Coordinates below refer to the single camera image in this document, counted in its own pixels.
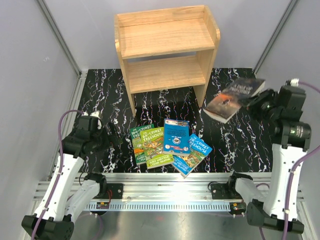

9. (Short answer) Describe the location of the wooden two-tier shelf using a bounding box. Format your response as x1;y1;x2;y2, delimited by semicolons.
114;5;221;111

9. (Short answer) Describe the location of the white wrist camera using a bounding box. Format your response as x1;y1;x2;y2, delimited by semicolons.
285;78;300;87
82;110;102;130

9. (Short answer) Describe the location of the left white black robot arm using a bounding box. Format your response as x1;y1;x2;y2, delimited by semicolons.
21;111;122;240

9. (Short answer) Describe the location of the lime green 65-Storey Treehouse book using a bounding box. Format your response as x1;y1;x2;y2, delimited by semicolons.
140;127;174;170

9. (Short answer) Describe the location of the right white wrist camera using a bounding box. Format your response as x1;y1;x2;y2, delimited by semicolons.
285;78;300;87

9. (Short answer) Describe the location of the purple cable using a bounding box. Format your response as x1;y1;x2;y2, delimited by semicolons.
257;81;320;240
29;109;105;240

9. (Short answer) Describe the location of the dark Tale of Two Cities book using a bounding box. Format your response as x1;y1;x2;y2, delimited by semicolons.
203;78;266;124

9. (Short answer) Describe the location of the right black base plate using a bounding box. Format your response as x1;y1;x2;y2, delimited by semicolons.
207;181;242;200

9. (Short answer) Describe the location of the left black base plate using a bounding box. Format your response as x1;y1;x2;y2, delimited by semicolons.
97;183;124;200

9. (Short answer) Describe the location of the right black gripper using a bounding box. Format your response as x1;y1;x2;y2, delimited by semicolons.
238;87;282;123

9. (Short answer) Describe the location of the black marble pattern mat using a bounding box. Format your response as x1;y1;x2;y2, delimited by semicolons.
74;67;276;174

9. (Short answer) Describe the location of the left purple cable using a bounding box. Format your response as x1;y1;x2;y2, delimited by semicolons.
29;109;105;240

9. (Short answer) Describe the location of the dark green 104-Storey Treehouse book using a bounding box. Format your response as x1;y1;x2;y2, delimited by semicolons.
130;123;154;165

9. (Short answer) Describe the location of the blue back-cover book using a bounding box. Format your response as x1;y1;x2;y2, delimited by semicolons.
163;118;190;157

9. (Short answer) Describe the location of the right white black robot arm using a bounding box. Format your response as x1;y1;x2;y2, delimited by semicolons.
226;85;312;238

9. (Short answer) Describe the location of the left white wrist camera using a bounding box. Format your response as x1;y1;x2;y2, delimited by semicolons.
82;110;102;130

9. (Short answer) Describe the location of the aluminium mounting rail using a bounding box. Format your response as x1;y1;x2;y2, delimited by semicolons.
103;172;231;202

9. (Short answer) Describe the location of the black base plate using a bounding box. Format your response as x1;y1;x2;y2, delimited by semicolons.
97;183;124;200
207;181;242;200

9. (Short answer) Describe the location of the white slotted cable duct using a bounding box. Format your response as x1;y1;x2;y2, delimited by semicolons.
84;201;231;212

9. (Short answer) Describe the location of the blue 26-Storey Treehouse book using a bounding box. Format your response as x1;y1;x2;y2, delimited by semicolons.
172;133;213;178

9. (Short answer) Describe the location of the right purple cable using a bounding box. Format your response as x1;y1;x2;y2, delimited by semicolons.
257;81;320;240

